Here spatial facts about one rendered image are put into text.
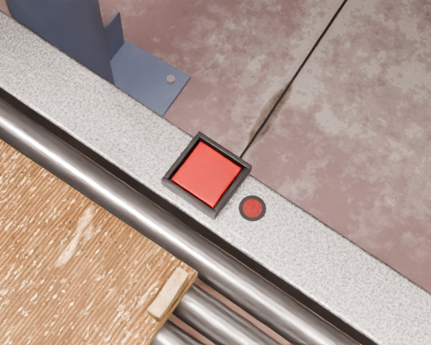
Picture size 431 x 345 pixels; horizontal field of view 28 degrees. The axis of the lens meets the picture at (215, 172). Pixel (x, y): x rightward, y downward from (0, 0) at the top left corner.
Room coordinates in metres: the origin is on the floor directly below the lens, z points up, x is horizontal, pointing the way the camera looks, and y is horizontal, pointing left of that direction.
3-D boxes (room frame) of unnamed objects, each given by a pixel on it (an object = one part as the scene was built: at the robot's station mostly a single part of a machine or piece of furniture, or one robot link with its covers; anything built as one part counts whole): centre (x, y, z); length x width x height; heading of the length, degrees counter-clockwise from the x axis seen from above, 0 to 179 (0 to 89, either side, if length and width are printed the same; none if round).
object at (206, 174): (0.37, 0.01, 0.92); 0.06 x 0.06 x 0.01; 57
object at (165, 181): (0.37, 0.01, 0.92); 0.08 x 0.08 x 0.02; 57
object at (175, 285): (0.22, 0.04, 0.95); 0.06 x 0.02 x 0.03; 148
